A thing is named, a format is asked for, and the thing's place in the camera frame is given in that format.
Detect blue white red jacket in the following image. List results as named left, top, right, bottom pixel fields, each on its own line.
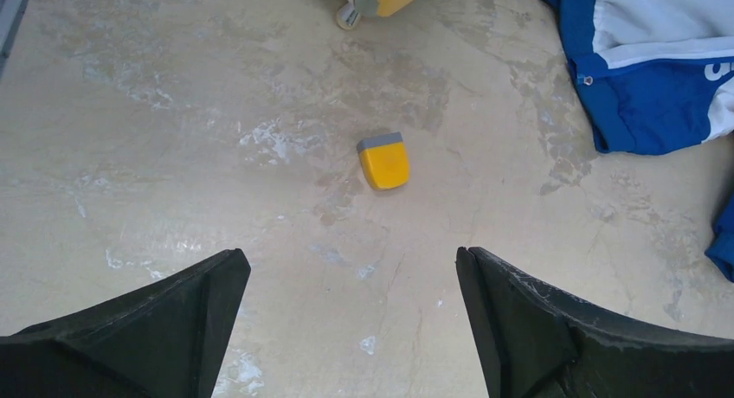
left=530, top=0, right=734, bottom=283

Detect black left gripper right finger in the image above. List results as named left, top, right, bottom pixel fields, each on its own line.
left=455, top=247, right=733, bottom=397

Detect small yellow grey block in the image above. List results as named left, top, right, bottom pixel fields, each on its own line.
left=357, top=132, right=409, bottom=190

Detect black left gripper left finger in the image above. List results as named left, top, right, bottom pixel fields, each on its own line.
left=1, top=249, right=251, bottom=397

